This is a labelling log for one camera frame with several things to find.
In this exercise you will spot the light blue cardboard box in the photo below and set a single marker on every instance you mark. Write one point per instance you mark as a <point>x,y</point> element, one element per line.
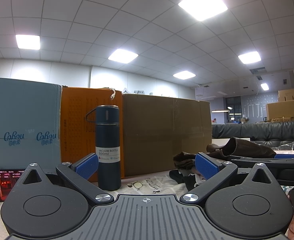
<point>21,110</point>

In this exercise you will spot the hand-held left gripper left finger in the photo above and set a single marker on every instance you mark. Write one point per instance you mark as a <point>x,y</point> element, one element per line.
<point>86,167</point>

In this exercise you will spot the beige printed blanket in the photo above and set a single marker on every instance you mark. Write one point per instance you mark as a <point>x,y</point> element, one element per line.
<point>147,185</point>

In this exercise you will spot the clear plastic bag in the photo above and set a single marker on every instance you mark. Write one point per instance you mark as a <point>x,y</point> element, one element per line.
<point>284,147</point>

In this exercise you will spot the ceiling light panels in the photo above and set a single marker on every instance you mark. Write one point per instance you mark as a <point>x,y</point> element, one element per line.
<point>203,3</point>

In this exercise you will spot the stack of cardboard boxes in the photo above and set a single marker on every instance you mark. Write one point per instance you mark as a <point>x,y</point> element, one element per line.
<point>282,107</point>

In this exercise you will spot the brown cardboard box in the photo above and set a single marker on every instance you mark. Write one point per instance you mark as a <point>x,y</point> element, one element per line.
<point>162,135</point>

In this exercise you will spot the black leather sofa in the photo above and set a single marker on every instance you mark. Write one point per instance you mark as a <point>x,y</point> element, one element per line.
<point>262,130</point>

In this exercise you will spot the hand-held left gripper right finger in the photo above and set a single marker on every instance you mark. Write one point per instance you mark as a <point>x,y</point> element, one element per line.
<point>207,165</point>

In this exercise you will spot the orange cardboard box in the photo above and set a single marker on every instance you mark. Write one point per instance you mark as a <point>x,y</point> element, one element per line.
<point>76,120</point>

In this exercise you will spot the dark blue vacuum bottle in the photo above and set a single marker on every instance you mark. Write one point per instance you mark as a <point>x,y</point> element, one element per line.
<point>108,130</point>

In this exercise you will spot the ceiling air vent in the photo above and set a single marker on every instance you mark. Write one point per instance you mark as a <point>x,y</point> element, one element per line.
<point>257,70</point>

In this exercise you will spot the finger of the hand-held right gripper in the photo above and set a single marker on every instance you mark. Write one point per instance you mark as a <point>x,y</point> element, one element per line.
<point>285,156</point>
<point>252,161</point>

